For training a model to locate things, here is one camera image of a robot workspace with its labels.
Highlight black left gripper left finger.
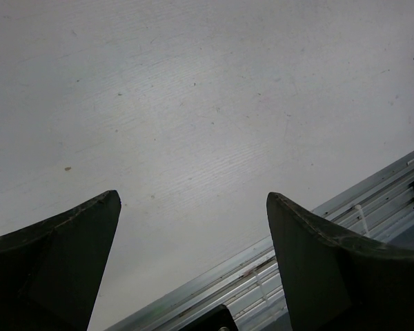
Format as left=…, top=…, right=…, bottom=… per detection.
left=0, top=190, right=121, bottom=330

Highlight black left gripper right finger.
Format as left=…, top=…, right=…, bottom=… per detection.
left=266, top=192, right=414, bottom=330

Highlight white cable tie near plate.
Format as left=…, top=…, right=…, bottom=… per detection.
left=252, top=271, right=268, bottom=306

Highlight aluminium frame rail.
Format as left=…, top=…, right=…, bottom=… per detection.
left=114, top=151, right=414, bottom=330

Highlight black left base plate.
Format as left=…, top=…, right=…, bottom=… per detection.
left=179, top=305, right=239, bottom=331

